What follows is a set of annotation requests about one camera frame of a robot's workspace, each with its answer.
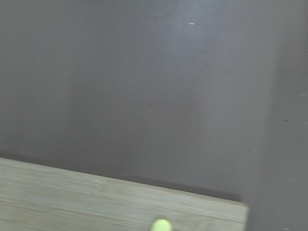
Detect bamboo cutting board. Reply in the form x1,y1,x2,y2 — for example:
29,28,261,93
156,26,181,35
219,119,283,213
0,158,249,231

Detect yellow plastic knife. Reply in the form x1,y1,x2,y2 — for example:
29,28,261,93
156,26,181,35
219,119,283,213
150,219,172,231

